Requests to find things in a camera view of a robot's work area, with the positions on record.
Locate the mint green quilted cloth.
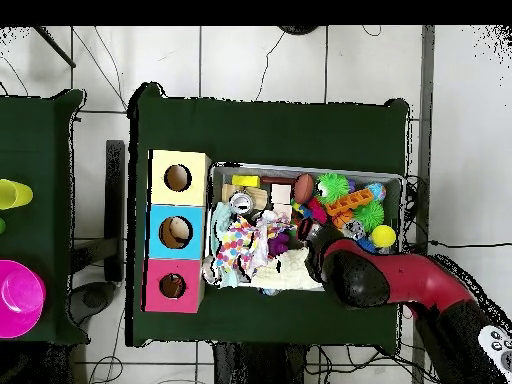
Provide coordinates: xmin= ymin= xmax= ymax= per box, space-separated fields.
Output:
xmin=210 ymin=201 xmax=234 ymax=287

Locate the colourful dotted cloth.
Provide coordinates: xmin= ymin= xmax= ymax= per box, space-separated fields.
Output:
xmin=213 ymin=210 xmax=297 ymax=278

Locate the purple toy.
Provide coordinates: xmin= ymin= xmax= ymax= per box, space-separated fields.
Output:
xmin=267 ymin=232 xmax=292 ymax=258

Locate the cream knitted cloth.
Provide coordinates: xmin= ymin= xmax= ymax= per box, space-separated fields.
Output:
xmin=251 ymin=246 xmax=324 ymax=292

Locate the wooden box with three holes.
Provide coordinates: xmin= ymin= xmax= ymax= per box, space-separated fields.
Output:
xmin=141 ymin=149 xmax=212 ymax=314

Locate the pale wooden cube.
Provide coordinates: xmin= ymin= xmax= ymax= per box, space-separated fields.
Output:
xmin=270 ymin=183 xmax=293 ymax=204

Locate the brown toy football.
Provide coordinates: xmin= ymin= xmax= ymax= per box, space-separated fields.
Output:
xmin=293 ymin=172 xmax=315 ymax=205

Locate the green spiky ball with eyes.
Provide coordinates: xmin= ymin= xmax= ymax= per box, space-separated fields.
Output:
xmin=316 ymin=172 xmax=351 ymax=204

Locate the dark green table cloth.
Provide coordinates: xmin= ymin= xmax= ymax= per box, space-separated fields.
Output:
xmin=125 ymin=81 xmax=411 ymax=348
xmin=0 ymin=88 xmax=90 ymax=346

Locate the orange building block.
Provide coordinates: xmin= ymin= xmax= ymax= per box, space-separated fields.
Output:
xmin=324 ymin=188 xmax=375 ymax=217

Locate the yellow ball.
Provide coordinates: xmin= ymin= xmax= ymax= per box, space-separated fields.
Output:
xmin=370 ymin=224 xmax=397 ymax=248

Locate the black flat panel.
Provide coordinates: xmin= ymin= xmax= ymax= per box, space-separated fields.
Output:
xmin=104 ymin=139 xmax=126 ymax=283

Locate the grey rounded stand foot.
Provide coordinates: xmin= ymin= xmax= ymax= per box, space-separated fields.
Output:
xmin=69 ymin=281 xmax=118 ymax=326

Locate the black round base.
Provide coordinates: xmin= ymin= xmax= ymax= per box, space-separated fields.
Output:
xmin=277 ymin=25 xmax=320 ymax=36

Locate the yellow-green plastic cup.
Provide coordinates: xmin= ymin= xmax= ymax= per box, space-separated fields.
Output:
xmin=0 ymin=178 xmax=34 ymax=211

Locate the pink plastic bowl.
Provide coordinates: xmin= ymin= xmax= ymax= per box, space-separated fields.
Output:
xmin=0 ymin=259 xmax=47 ymax=339

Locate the black rod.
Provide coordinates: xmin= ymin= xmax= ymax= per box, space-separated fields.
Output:
xmin=33 ymin=25 xmax=77 ymax=69

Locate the shallow wire mesh bin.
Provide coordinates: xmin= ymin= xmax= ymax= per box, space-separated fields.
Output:
xmin=203 ymin=161 xmax=406 ymax=296

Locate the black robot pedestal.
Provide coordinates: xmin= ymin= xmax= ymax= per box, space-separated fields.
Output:
xmin=213 ymin=341 xmax=309 ymax=384

